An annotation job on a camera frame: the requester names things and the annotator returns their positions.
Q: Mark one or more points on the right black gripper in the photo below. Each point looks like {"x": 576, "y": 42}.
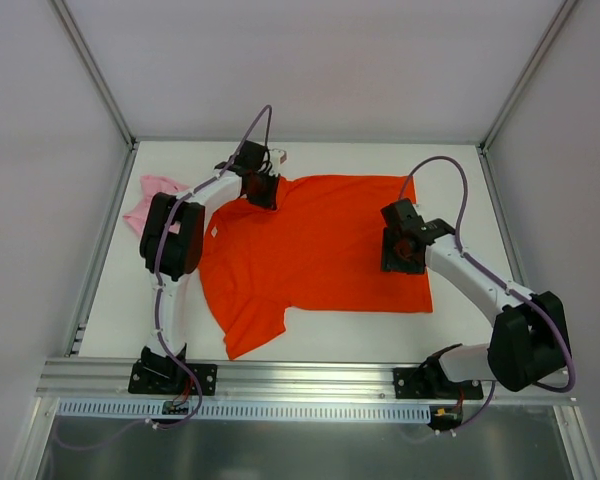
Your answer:
{"x": 400, "y": 255}

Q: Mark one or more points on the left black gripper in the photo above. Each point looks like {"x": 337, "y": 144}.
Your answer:
{"x": 262, "y": 191}

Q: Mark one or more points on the orange t shirt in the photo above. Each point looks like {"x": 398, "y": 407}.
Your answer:
{"x": 319, "y": 250}

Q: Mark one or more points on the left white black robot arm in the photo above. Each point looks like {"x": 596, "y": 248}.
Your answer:
{"x": 171, "y": 246}

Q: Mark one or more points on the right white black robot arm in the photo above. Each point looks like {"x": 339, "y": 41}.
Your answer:
{"x": 529, "y": 338}

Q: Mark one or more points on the pink t shirt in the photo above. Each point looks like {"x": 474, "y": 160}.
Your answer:
{"x": 150, "y": 185}

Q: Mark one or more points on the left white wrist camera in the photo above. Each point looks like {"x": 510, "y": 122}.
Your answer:
{"x": 277, "y": 157}

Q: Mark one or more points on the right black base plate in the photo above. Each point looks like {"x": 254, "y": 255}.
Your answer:
{"x": 427, "y": 383}

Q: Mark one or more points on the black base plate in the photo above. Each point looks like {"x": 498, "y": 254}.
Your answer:
{"x": 200, "y": 379}
{"x": 427, "y": 383}

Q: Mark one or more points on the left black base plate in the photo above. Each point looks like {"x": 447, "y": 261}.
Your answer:
{"x": 200, "y": 379}

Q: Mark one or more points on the right aluminium frame post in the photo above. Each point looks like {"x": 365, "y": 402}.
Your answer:
{"x": 540, "y": 52}

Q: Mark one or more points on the aluminium frame post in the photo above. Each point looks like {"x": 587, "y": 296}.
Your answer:
{"x": 540, "y": 52}
{"x": 89, "y": 63}

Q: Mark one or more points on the left aluminium frame post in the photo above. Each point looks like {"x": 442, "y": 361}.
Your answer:
{"x": 89, "y": 63}

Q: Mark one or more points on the aluminium mounting rail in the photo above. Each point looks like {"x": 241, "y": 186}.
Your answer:
{"x": 241, "y": 380}

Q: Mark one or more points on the white slotted cable duct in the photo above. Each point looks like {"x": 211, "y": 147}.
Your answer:
{"x": 164, "y": 410}

